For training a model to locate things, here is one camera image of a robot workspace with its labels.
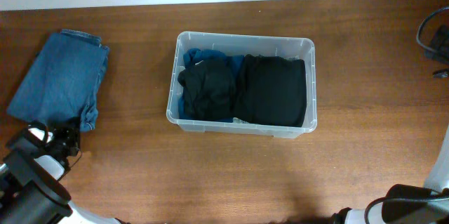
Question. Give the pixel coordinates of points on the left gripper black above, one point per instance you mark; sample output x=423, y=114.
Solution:
x=68, y=130

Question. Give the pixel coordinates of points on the dark blue jeans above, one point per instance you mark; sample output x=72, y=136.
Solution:
x=62, y=84

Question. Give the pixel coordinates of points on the navy blue garment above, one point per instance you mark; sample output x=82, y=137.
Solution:
x=195, y=55

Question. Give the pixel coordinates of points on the black garment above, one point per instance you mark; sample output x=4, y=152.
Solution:
x=208, y=90

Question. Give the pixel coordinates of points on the black shirt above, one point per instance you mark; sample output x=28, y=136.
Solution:
x=270, y=90

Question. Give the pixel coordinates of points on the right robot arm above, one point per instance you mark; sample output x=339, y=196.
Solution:
x=405, y=203

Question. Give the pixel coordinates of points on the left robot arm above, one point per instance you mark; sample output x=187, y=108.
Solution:
x=31, y=191

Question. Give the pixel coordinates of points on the clear plastic storage bin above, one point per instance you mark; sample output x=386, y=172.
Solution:
x=233, y=44

